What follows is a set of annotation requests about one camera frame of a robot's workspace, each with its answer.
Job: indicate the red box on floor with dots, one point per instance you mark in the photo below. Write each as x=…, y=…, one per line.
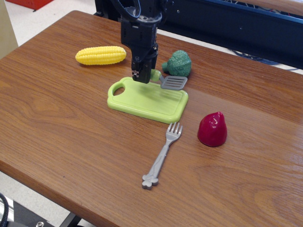
x=30, y=4

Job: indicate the grey toy fork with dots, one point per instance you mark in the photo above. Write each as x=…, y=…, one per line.
x=151, y=179

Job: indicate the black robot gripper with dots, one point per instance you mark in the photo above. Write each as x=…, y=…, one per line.
x=140, y=37

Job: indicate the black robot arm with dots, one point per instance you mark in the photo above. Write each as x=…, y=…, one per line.
x=149, y=8

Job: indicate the light green toy cutting board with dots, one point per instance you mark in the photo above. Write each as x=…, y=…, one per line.
x=149, y=101

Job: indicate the green handled grey toy spatula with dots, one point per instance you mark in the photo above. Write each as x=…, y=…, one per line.
x=168, y=82

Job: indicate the black metal table base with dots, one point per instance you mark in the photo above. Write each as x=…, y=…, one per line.
x=13, y=214

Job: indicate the red toy strawberry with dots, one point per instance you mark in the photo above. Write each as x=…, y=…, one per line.
x=213, y=130

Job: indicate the yellow toy corn cob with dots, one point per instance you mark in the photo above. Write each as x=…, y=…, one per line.
x=102, y=55

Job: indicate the green toy broccoli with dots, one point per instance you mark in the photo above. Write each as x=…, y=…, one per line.
x=178, y=65

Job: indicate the dark blue metal frame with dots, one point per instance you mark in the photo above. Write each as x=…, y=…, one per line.
x=243, y=27

